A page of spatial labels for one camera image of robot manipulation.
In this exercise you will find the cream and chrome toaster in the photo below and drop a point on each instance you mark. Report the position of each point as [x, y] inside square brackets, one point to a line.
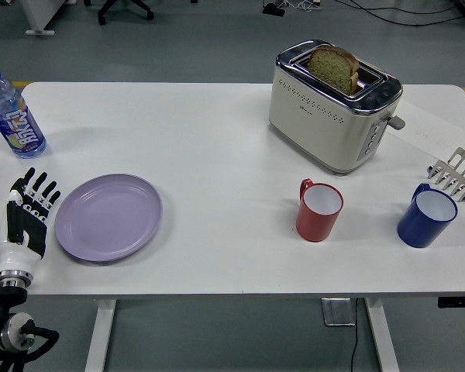
[317, 128]

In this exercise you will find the metal toast rack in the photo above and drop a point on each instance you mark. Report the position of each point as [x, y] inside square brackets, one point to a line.
[463, 162]

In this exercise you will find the grey metal box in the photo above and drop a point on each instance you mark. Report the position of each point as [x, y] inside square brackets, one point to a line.
[335, 312]

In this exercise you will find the black floor adapter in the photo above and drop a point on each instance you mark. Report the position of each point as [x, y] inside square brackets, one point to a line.
[274, 9]

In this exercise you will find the blue label drink bottle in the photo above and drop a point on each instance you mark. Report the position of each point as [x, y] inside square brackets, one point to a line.
[21, 128]

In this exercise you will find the black office chair base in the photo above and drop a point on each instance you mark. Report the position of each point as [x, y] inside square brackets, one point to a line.
[120, 5]

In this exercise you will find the black desk control panel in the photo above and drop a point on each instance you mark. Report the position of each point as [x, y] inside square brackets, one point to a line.
[459, 303]

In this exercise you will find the red mug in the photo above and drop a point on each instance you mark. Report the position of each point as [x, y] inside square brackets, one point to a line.
[314, 224]

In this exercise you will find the blue mug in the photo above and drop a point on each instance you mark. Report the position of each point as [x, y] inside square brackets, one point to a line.
[418, 228]

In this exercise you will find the purple plate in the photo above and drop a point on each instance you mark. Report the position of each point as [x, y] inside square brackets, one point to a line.
[108, 221]

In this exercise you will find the white paper sheet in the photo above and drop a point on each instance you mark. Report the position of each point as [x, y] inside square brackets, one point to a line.
[430, 124]

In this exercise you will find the small brown bread slice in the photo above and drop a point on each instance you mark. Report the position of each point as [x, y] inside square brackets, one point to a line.
[355, 82]

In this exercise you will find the white furniture foot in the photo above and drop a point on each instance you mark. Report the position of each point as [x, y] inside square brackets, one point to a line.
[42, 19]

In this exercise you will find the white table leg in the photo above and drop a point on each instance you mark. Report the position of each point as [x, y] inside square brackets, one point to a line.
[100, 333]
[379, 333]

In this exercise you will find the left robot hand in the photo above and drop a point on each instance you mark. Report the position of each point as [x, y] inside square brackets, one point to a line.
[17, 255]

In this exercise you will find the large brown bread slice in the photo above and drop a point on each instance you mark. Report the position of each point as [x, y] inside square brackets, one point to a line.
[329, 67]

